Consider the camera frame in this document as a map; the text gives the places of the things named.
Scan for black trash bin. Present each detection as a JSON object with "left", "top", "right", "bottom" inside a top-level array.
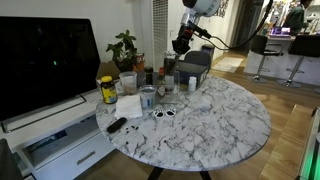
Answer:
[{"left": 201, "top": 43, "right": 216, "bottom": 60}]

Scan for silver monitor stand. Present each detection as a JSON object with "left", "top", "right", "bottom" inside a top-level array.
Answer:
[{"left": 1, "top": 94, "right": 88, "bottom": 134}]

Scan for orange snack packet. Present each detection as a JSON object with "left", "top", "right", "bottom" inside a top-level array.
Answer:
[{"left": 132, "top": 52, "right": 146, "bottom": 73}]

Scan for dark blue storage box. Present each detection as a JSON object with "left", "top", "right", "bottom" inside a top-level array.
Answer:
[{"left": 175, "top": 59, "right": 210, "bottom": 89}]

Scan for black bar stool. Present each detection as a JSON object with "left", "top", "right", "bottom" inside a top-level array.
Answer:
[
  {"left": 276, "top": 34, "right": 320, "bottom": 89},
  {"left": 247, "top": 33, "right": 285, "bottom": 83}
]

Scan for person in dark clothes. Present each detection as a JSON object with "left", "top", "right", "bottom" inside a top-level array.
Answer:
[{"left": 282, "top": 0, "right": 315, "bottom": 36}]

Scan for open laptop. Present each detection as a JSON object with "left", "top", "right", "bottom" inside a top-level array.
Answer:
[{"left": 269, "top": 26, "right": 292, "bottom": 38}]

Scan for yellow cap vitamin bottle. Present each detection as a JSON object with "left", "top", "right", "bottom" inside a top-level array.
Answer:
[{"left": 100, "top": 75, "right": 119, "bottom": 105}]

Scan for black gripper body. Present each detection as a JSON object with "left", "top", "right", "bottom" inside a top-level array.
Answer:
[{"left": 171, "top": 34, "right": 192, "bottom": 55}]

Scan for white media cabinet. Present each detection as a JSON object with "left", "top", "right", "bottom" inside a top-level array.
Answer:
[{"left": 0, "top": 89, "right": 116, "bottom": 180}]

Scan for red cap sauce bottle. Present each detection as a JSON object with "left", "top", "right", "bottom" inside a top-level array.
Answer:
[{"left": 157, "top": 66, "right": 166, "bottom": 86}]

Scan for green potted plant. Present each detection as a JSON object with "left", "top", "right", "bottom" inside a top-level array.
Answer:
[{"left": 105, "top": 29, "right": 138, "bottom": 73}]

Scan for brown cardboard box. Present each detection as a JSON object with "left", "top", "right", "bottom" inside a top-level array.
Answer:
[{"left": 96, "top": 61, "right": 122, "bottom": 82}]

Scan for clear plastic beaker cup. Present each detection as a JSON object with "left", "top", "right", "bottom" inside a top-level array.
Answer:
[{"left": 138, "top": 84, "right": 158, "bottom": 111}]

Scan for clear measuring cup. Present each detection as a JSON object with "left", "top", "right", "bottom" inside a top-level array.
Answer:
[{"left": 118, "top": 71, "right": 138, "bottom": 96}]

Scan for beige floor rug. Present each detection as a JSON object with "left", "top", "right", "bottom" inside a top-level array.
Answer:
[{"left": 212, "top": 56, "right": 245, "bottom": 74}]

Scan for dark spice bottle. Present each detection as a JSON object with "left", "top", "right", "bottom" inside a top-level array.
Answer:
[{"left": 144, "top": 66, "right": 155, "bottom": 86}]

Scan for white paper napkin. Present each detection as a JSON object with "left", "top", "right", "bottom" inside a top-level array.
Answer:
[{"left": 113, "top": 94, "right": 144, "bottom": 121}]

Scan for black table leg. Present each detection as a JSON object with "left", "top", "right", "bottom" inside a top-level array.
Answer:
[
  {"left": 146, "top": 166, "right": 165, "bottom": 180},
  {"left": 198, "top": 170, "right": 213, "bottom": 180}
]

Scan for small clear plastic cup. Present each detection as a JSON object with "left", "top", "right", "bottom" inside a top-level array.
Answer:
[{"left": 198, "top": 99, "right": 213, "bottom": 113}]

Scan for white framed sunglasses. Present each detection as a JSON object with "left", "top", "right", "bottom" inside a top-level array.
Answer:
[{"left": 152, "top": 108, "right": 177, "bottom": 119}]

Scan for small white pill bottle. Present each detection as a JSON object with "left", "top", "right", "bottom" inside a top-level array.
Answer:
[{"left": 187, "top": 76, "right": 198, "bottom": 93}]

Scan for dark grey chair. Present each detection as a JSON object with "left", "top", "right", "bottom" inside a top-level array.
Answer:
[{"left": 183, "top": 50, "right": 212, "bottom": 69}]

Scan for black remote control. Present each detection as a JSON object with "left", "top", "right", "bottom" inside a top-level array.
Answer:
[{"left": 106, "top": 116, "right": 128, "bottom": 135}]

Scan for large black flat monitor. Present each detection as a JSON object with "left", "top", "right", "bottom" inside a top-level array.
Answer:
[{"left": 0, "top": 16, "right": 102, "bottom": 123}]

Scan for wooden step platform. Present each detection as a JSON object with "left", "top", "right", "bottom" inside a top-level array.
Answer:
[{"left": 258, "top": 104, "right": 315, "bottom": 180}]

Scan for white louvered panel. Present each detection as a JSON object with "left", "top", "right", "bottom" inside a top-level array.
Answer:
[{"left": 152, "top": 0, "right": 169, "bottom": 70}]

